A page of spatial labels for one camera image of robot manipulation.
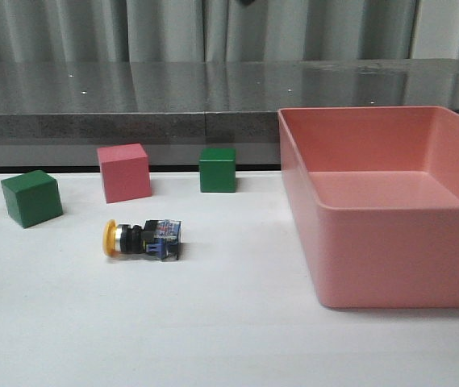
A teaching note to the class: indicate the grey stone counter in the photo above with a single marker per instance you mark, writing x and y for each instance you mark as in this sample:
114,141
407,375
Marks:
55,116

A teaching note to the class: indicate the pink wooden cube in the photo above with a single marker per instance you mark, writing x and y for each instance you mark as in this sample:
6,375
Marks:
125,172

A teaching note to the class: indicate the green wooden cube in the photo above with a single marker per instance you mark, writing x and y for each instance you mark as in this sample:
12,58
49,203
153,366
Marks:
217,168
32,198

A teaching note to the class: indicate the grey curtain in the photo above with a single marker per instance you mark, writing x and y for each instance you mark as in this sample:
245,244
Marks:
217,31

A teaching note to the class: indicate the pink plastic bin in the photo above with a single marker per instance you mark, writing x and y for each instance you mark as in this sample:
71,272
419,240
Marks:
375,196

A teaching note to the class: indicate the left green wooden cube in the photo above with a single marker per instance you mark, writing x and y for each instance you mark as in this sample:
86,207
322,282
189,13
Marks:
32,198

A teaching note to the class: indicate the right green wooden cube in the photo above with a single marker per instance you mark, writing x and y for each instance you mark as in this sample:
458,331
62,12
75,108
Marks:
217,168

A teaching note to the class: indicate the yellow push button switch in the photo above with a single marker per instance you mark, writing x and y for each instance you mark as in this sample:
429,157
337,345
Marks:
157,239

